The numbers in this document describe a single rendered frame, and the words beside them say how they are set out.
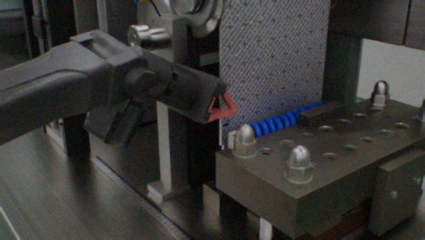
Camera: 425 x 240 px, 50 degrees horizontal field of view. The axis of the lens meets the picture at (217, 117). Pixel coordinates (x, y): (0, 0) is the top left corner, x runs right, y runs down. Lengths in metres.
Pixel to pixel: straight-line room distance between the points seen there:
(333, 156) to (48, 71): 0.41
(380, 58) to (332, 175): 3.13
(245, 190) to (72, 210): 0.31
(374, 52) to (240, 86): 3.07
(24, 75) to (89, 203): 0.40
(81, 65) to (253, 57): 0.32
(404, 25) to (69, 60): 0.57
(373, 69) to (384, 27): 2.90
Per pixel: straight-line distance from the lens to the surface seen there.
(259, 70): 0.73
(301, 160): 0.59
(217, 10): 0.66
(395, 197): 0.72
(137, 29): 0.69
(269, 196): 0.61
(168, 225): 0.74
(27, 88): 0.45
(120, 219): 0.77
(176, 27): 0.71
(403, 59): 3.63
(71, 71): 0.48
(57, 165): 0.96
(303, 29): 0.79
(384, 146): 0.73
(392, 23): 0.87
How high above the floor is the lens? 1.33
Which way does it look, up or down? 22 degrees down
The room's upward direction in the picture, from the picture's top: straight up
